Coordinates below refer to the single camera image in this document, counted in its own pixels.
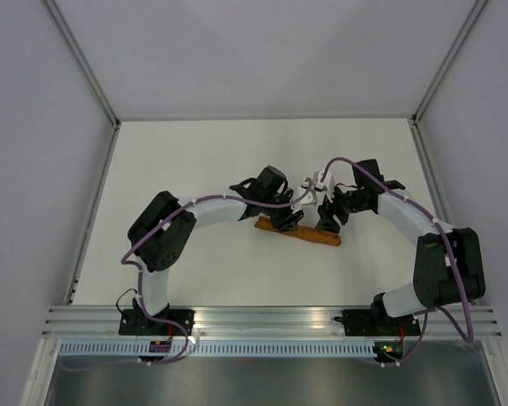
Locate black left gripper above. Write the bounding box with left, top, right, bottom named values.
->
left=262, top=190, right=304, bottom=233

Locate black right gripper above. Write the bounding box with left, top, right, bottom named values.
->
left=315, top=182, right=368, bottom=234

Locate orange-brown cloth napkin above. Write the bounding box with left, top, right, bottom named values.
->
left=254, top=217, right=342, bottom=247

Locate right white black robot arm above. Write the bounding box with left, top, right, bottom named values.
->
left=314, top=159, right=486, bottom=334

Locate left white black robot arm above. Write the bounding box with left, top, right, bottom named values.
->
left=123, top=166, right=304, bottom=335

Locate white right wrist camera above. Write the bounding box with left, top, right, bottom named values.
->
left=306, top=171, right=335, bottom=206

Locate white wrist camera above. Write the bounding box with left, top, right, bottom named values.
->
left=290, top=178, right=318, bottom=213
left=306, top=171, right=335, bottom=206

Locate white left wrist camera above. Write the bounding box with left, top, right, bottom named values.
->
left=290, top=178, right=318, bottom=213

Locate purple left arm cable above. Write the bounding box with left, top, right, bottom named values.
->
left=58, top=177, right=314, bottom=373

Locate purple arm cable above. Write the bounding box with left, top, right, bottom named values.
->
left=58, top=177, right=314, bottom=373
left=321, top=156, right=476, bottom=367

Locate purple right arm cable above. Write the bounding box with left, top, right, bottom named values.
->
left=321, top=156, right=476, bottom=367

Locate aluminium right side rail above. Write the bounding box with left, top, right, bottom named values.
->
left=408, top=116, right=456, bottom=224

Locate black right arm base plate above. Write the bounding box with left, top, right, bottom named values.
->
left=333, top=309, right=421, bottom=337

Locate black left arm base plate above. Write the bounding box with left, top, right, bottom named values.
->
left=119, top=308, right=195, bottom=337

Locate aluminium frame post right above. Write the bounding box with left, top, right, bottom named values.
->
left=411, top=0, right=490, bottom=126

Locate aluminium frame post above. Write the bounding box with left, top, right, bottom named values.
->
left=411, top=0, right=490, bottom=126
left=40, top=0, right=120, bottom=129

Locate aluminium front rail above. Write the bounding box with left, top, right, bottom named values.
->
left=41, top=304, right=503, bottom=340

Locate white slotted cable duct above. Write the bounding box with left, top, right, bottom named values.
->
left=59, top=339, right=375, bottom=358

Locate aluminium frame post left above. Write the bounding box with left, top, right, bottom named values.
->
left=40, top=0, right=120, bottom=129

